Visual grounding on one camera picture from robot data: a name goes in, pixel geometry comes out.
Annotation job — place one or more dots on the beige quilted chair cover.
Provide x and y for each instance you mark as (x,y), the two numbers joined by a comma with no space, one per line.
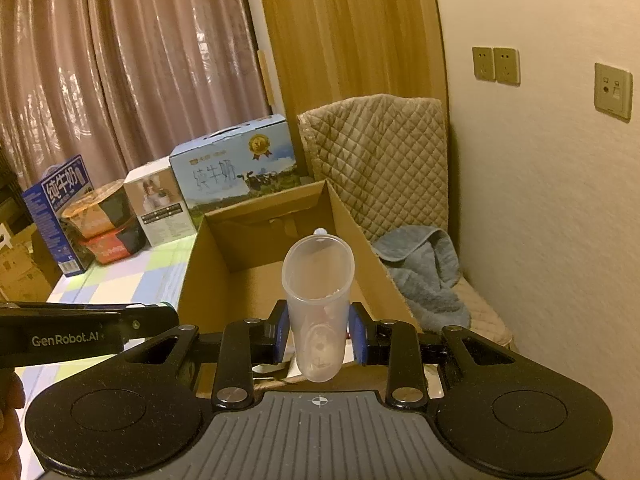
(390,160)

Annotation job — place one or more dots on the beige network wall plate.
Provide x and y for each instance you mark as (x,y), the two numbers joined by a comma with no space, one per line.
(612,91)

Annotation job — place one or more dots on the white product box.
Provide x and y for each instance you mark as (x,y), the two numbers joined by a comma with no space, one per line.
(160,205)

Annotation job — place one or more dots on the beige wall socket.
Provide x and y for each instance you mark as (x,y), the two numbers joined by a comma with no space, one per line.
(506,66)
(483,62)

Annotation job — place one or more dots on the brown cardboard box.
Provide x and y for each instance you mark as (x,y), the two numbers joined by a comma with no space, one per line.
(240,245)

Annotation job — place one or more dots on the printed cardboard carton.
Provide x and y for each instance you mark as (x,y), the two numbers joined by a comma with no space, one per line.
(20,270)

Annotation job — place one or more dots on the light blue milk box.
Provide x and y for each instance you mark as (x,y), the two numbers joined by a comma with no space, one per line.
(230,165)

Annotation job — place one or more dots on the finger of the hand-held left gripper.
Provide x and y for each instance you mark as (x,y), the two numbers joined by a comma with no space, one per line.
(150,320)

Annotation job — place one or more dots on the wooden wardrobe panel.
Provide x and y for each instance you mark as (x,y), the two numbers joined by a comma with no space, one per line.
(350,30)

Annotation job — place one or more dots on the grey blue towel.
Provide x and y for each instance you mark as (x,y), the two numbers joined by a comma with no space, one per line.
(425,270)

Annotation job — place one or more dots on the dark blue milk carton box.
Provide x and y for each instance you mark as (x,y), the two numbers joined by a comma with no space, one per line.
(50,210)

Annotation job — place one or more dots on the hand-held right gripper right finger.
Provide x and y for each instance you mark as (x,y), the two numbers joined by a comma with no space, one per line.
(357,332)

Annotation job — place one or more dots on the translucent plastic cup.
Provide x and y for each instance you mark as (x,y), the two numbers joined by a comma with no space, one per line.
(317,300)

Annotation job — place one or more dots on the beige patterned curtain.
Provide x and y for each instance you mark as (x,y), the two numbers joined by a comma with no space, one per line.
(125,60)

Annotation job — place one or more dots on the person's left hand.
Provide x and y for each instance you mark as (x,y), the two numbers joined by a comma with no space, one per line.
(10,420)

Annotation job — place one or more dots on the red instant rice bowl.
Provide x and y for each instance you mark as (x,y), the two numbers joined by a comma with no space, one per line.
(115,250)

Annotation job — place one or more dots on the stacked instant noodle bowls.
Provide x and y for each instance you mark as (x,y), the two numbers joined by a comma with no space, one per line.
(95,210)

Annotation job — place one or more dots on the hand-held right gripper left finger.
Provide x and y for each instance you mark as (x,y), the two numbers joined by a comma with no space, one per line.
(281,331)

